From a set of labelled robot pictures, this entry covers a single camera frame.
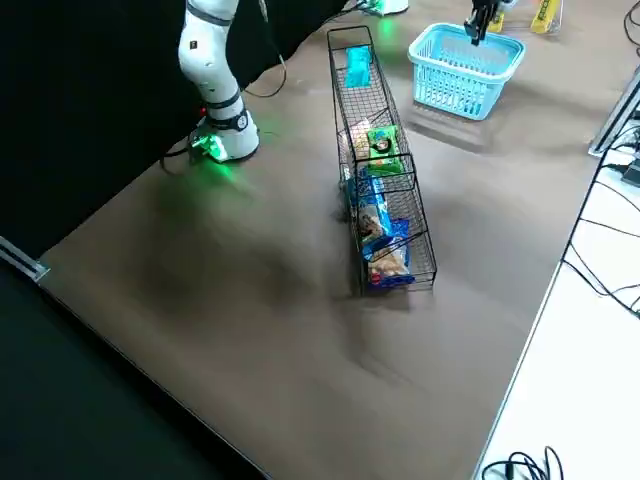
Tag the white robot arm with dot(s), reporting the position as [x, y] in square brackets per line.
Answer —
[210, 65]

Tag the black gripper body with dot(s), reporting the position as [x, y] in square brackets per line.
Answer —
[485, 10]

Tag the dark blue nut bag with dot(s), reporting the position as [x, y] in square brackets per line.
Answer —
[387, 260]

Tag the aluminium camera post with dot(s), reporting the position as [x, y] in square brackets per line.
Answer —
[615, 115]

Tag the aluminium frame post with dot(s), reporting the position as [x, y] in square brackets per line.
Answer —
[25, 260]

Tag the light blue plastic basket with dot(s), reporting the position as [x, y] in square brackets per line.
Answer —
[450, 75]

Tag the beige snack box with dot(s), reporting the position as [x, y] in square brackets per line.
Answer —
[357, 137]

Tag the teal chips bag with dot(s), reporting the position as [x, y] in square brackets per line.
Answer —
[359, 67]

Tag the green snack bag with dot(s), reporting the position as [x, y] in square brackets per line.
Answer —
[382, 150]

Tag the light blue snack bag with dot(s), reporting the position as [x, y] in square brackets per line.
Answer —
[370, 205]

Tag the yellow label tea bottle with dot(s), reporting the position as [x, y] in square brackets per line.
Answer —
[545, 15]
[496, 24]

